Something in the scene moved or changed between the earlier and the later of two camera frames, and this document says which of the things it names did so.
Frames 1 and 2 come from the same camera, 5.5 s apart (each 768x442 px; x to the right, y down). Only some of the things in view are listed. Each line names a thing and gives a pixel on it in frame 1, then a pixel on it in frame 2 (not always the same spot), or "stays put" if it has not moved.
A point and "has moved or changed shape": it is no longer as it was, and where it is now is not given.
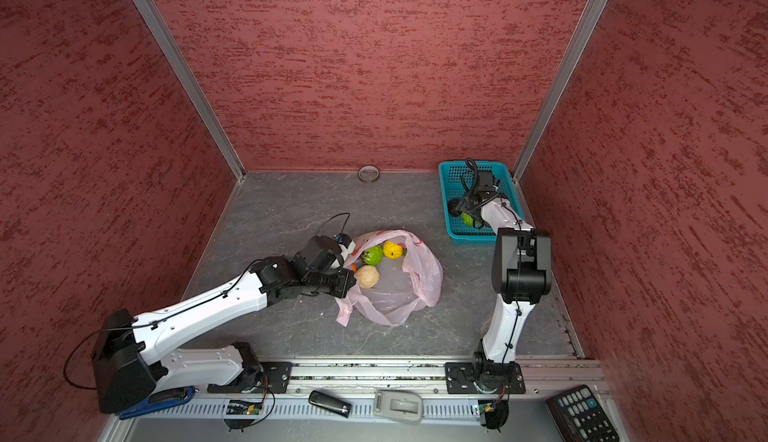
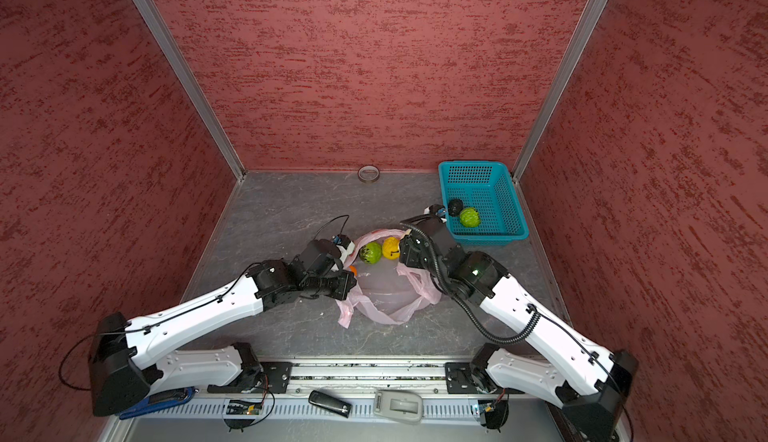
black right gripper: [466, 204] → [409, 251]
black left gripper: [346, 280] stays put
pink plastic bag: [406, 284] has moved or changed shape
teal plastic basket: [452, 178] stays put
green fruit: [373, 255] stays put
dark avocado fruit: [454, 207] stays put
